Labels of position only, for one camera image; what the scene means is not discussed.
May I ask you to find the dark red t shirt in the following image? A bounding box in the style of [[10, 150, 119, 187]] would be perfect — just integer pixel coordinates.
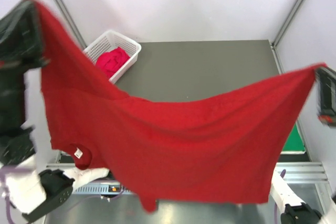
[[35, 2, 317, 212]]

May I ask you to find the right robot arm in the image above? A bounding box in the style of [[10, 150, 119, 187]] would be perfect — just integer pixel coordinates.
[[270, 67, 335, 223]]

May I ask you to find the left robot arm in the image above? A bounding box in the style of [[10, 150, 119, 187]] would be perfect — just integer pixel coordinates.
[[1, 0, 119, 223]]

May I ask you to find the folded green t shirt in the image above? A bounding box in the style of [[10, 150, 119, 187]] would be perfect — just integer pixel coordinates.
[[282, 124, 306, 151]]

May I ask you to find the folded white t shirt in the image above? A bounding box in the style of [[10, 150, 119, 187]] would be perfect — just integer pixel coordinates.
[[281, 151, 306, 155]]

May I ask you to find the white plastic basket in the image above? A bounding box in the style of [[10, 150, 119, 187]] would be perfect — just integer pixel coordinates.
[[83, 30, 142, 83]]

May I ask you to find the pink red t shirt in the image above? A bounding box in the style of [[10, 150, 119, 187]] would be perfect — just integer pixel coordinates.
[[96, 47, 130, 79]]

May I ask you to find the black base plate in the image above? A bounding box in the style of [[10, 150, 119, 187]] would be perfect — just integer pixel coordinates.
[[56, 151, 74, 164]]

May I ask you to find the grey slotted cable duct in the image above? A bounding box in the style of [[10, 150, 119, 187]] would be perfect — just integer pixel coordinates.
[[73, 183, 133, 195]]

